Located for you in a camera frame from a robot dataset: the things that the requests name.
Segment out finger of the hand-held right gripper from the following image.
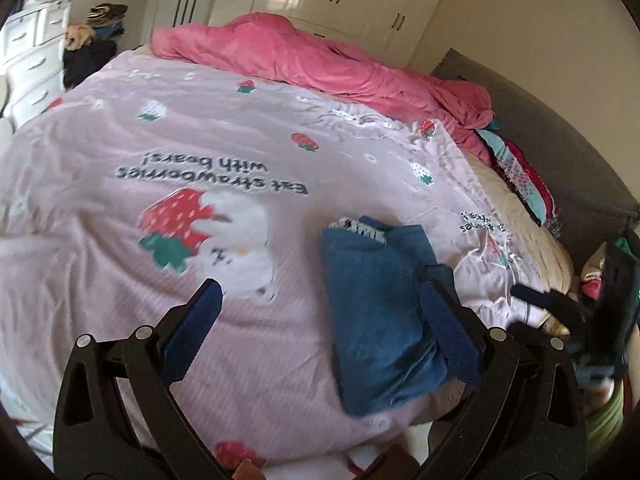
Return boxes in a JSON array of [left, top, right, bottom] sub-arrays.
[[510, 283, 596, 334]]

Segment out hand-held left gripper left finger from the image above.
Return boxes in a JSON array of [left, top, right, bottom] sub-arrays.
[[52, 277, 234, 480]]

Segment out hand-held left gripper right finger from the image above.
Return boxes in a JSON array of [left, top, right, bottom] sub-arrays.
[[414, 281, 589, 480]]

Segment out blue denim pants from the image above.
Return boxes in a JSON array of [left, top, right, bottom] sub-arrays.
[[320, 216, 463, 418]]

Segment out pink and green cloth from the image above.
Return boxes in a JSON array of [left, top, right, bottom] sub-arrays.
[[577, 230, 640, 302]]

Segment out beige bed sheet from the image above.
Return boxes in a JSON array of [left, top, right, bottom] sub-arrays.
[[467, 160, 574, 297]]

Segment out stack of colourful folded cloths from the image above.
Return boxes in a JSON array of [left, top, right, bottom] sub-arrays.
[[475, 120, 564, 239]]

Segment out grey padded headboard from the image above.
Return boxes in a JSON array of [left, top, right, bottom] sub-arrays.
[[430, 49, 640, 275]]

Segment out pink strawberry printed blanket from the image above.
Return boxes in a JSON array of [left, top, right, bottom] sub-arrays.
[[0, 52, 556, 480]]

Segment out pile of dark clothes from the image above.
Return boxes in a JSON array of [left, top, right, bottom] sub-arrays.
[[62, 2, 131, 89]]

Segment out pink duvet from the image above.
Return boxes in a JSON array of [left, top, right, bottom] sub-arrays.
[[150, 11, 496, 167]]

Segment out white chest of drawers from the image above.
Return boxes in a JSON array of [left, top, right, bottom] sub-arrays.
[[0, 0, 72, 132]]

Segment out white wardrobe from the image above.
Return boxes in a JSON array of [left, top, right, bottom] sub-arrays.
[[150, 0, 462, 69]]

